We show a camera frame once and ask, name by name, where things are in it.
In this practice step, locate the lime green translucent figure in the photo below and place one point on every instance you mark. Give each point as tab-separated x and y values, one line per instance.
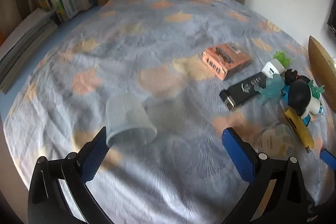
282	58

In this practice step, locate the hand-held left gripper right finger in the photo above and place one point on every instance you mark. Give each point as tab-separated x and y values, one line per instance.
237	153

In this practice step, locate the round spotted card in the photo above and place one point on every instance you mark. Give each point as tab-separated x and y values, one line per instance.
275	141

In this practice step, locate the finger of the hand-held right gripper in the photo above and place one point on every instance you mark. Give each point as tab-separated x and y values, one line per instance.
329	159

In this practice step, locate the teal green translucent figure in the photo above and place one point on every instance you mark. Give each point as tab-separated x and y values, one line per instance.
317	90

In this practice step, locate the black-haired doll figurine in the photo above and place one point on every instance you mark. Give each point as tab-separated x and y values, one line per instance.
299	95

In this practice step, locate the small black toy figure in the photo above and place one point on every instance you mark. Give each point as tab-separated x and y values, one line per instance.
292	75

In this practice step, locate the black rectangular lighter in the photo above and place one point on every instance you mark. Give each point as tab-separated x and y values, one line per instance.
242	90

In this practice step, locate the printed blanket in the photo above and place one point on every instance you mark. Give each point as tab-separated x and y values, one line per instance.
162	43

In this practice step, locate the blue translucent figure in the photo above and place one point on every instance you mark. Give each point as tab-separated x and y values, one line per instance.
271	88

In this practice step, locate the dark monitor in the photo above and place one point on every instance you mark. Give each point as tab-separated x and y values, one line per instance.
332	19

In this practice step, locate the orange cardboard box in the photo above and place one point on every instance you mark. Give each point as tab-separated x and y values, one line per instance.
225	60

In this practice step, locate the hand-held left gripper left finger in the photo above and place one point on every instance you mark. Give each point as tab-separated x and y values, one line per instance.
92	161

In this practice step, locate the white plastic adapter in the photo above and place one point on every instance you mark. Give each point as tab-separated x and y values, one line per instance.
273	69

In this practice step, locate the clear plastic cup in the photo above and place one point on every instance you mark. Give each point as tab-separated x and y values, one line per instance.
128	121

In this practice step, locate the golden ribbed bowl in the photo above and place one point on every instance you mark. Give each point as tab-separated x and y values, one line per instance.
321	66

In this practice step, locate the stack of flat books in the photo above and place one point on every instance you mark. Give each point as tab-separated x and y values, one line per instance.
23	40

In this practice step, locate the yellow utility knife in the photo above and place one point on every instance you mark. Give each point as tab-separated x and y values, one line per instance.
299	128

